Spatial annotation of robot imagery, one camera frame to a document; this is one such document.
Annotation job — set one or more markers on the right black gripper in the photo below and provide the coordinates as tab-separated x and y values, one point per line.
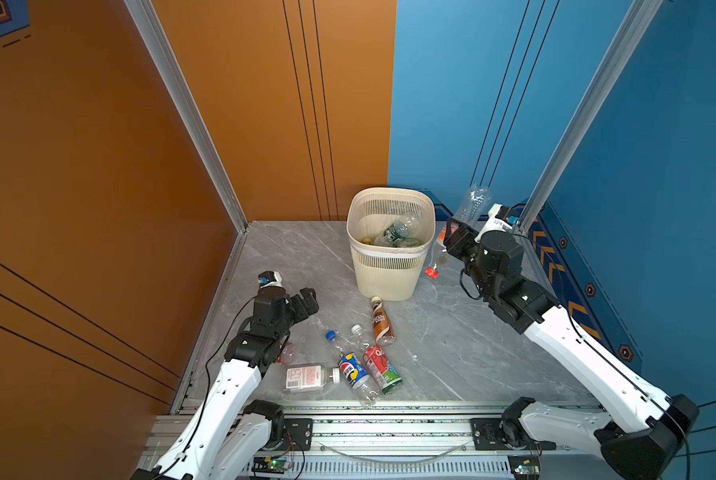
463	238

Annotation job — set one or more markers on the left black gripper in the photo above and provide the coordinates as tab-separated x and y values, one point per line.
309	302

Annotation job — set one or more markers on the large clear bottle red cap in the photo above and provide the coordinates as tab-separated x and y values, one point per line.
475	201

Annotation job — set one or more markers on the orange juice bottle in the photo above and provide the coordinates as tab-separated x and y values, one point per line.
288	354

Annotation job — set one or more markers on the bottle pink label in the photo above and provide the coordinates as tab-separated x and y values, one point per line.
311	377

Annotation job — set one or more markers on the pepsi bottle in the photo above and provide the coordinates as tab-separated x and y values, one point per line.
352	368

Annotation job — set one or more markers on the brown coffee bottle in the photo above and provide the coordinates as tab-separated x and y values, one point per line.
382	326

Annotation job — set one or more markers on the red green label bottle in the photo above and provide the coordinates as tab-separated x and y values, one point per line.
376	361

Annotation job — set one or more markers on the clear bottle green label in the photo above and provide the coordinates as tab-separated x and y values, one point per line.
401	233

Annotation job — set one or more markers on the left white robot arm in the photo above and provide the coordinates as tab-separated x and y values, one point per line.
227	430

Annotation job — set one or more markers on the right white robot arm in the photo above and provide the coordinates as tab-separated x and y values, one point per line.
639	428

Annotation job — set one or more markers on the cream plastic waste bin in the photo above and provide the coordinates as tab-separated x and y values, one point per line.
390	273

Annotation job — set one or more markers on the left green circuit board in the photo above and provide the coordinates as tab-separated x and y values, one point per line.
270	465

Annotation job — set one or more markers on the green circuit board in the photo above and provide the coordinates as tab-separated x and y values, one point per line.
525	468
270	465

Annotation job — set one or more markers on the right green circuit board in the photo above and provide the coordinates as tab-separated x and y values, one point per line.
525	468

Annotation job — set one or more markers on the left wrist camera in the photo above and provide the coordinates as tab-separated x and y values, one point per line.
269	279

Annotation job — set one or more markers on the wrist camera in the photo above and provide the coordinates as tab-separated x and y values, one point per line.
500	218
269	279

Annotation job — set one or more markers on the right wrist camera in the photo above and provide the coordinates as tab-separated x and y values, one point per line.
500	218

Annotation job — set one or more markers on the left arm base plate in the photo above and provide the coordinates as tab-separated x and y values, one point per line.
297	430

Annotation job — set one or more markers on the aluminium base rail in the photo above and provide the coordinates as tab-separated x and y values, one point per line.
411	440

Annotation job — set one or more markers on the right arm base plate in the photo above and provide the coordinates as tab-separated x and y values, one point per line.
498	434

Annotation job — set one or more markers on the aluminium corner post right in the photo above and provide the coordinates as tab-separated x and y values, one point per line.
626	40

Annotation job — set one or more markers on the aluminium corner post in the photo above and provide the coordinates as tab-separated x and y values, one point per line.
150	29
626	40

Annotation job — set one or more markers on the aluminium corner post left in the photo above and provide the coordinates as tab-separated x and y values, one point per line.
150	29

